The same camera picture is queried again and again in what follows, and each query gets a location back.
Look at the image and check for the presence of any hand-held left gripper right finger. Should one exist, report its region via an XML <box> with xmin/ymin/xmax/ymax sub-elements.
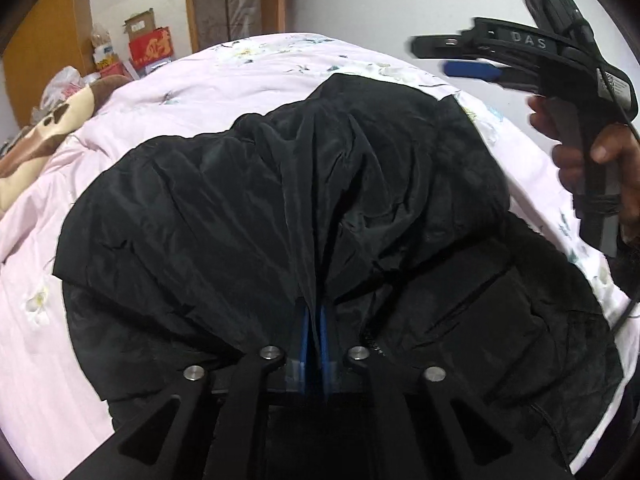
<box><xmin>317</xmin><ymin>305</ymin><xmax>571</xmax><ymax>480</ymax></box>

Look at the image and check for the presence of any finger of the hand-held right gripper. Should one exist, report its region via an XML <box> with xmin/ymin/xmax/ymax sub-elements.
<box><xmin>444</xmin><ymin>59</ymin><xmax>532</xmax><ymax>93</ymax></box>
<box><xmin>410</xmin><ymin>34</ymin><xmax>482</xmax><ymax>59</ymax></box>

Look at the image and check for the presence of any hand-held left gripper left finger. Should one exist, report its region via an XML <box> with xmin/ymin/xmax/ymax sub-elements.
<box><xmin>65</xmin><ymin>305</ymin><xmax>316</xmax><ymax>480</ymax></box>

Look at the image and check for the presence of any black puffer jacket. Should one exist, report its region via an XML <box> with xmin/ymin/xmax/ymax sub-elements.
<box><xmin>52</xmin><ymin>74</ymin><xmax>630</xmax><ymax>480</ymax></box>

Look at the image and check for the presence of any person's right hand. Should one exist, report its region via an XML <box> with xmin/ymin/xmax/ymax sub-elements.
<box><xmin>527</xmin><ymin>95</ymin><xmax>640</xmax><ymax>233</ymax></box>

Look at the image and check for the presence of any brown door curtain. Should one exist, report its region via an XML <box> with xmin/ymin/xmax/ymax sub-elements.
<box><xmin>192</xmin><ymin>0</ymin><xmax>263</xmax><ymax>51</ymax></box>

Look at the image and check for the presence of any pink floral bed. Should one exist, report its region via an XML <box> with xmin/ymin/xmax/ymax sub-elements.
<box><xmin>0</xmin><ymin>34</ymin><xmax>640</xmax><ymax>466</ymax></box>

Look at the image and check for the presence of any red gift box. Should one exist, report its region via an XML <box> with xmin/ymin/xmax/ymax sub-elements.
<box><xmin>128</xmin><ymin>27</ymin><xmax>176</xmax><ymax>66</ymax></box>

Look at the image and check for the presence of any brown cardboard box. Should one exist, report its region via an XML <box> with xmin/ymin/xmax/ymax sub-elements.
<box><xmin>123</xmin><ymin>8</ymin><xmax>157</xmax><ymax>41</ymax></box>

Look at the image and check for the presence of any pink box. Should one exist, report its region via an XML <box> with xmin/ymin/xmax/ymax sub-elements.
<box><xmin>102</xmin><ymin>60</ymin><xmax>133</xmax><ymax>81</ymax></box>

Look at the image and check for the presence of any brown dog-print blanket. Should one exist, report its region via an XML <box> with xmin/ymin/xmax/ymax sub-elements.
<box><xmin>0</xmin><ymin>75</ymin><xmax>128</xmax><ymax>211</ymax></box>

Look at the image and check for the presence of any white plastic bag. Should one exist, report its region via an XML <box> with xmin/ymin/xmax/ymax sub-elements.
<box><xmin>39</xmin><ymin>66</ymin><xmax>86</xmax><ymax>111</ymax></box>

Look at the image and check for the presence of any wooden wardrobe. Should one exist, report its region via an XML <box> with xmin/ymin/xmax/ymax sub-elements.
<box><xmin>0</xmin><ymin>0</ymin><xmax>93</xmax><ymax>128</ymax></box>

